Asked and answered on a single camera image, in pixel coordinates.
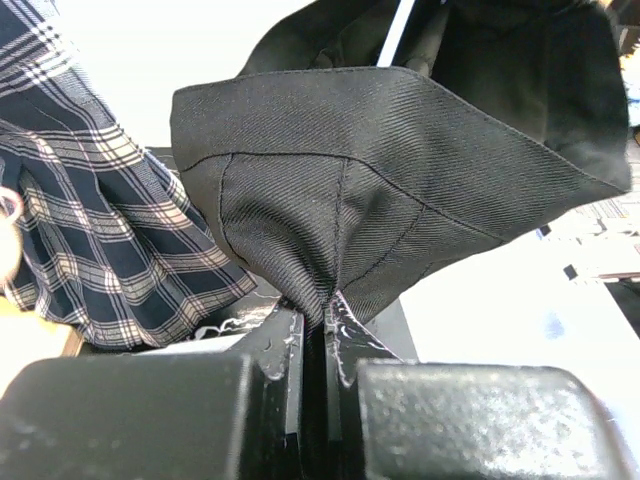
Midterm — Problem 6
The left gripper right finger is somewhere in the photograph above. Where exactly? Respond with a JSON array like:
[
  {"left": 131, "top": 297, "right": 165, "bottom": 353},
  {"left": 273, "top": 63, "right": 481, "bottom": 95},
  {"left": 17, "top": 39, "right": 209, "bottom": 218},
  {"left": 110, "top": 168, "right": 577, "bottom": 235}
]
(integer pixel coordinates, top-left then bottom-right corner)
[{"left": 325, "top": 295, "right": 639, "bottom": 479}]

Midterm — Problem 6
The black skirt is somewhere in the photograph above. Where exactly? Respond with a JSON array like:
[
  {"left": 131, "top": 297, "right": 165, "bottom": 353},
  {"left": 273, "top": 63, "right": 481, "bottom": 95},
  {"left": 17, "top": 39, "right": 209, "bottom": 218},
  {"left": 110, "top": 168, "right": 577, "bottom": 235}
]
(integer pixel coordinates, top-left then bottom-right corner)
[{"left": 170, "top": 1, "right": 631, "bottom": 324}]

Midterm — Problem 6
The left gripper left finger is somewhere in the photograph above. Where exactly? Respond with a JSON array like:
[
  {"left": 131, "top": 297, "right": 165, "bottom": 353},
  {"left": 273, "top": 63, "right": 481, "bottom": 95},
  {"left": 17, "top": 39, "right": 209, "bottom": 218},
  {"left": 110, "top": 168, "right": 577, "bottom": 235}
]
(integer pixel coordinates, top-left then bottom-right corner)
[{"left": 1, "top": 303, "right": 304, "bottom": 479}]

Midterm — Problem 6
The wooden clothes rack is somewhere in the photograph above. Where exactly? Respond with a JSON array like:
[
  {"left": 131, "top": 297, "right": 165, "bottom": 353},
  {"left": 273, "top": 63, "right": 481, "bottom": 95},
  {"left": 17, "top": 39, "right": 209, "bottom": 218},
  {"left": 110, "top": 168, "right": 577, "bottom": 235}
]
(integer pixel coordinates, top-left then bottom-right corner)
[{"left": 0, "top": 297, "right": 84, "bottom": 394}]

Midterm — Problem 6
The blue hanger of black skirt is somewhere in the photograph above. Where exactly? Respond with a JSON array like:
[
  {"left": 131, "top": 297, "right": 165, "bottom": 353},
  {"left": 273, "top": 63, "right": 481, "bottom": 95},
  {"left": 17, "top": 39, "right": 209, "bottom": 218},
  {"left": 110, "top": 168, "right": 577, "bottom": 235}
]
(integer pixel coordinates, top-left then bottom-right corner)
[{"left": 376, "top": 0, "right": 415, "bottom": 68}]

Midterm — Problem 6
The plaid skirt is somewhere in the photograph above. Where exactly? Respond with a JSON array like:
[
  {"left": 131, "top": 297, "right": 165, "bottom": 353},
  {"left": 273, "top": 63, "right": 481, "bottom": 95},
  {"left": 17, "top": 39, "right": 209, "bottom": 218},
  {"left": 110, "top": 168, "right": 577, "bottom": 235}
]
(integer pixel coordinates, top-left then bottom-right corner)
[{"left": 1, "top": 1, "right": 255, "bottom": 351}]

